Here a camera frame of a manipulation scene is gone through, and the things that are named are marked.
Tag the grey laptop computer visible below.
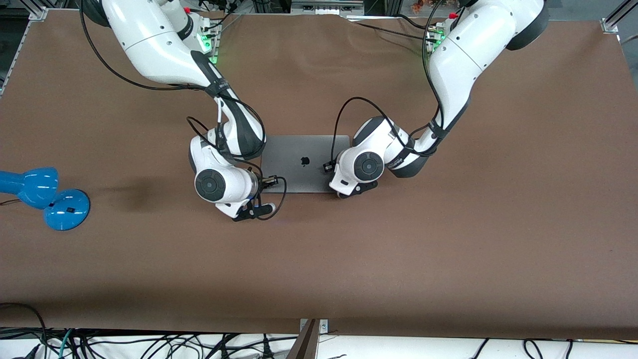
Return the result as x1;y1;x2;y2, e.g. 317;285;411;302
260;135;351;194

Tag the brown table cover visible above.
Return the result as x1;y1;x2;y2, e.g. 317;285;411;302
0;10;638;341

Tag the blue desk lamp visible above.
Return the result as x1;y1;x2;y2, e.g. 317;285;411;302
0;167;91;231

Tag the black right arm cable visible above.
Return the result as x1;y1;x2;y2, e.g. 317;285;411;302
80;0;288;221

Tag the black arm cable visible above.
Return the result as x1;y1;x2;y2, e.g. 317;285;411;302
80;0;288;221
331;0;467;166

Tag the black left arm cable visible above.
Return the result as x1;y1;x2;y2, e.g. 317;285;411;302
331;0;467;166

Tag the long black table cable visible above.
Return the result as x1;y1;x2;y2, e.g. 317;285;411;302
349;21;433;39

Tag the small metal table bracket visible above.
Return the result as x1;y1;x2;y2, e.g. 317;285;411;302
299;319;328;345

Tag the aluminium frame rail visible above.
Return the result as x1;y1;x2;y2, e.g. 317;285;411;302
291;0;365;16

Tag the dark metal post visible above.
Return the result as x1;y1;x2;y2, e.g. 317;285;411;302
287;319;319;359

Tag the black base connector cable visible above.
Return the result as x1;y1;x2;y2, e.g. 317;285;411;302
197;0;241;31

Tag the curved black table cable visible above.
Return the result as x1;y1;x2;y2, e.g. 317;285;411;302
398;14;432;29

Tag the teal floor cable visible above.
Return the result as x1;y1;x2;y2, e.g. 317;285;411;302
58;328;74;359

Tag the black looped floor cable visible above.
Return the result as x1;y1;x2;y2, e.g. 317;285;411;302
0;302;48;359

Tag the aluminium table side rail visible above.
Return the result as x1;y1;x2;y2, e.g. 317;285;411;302
0;20;31;96

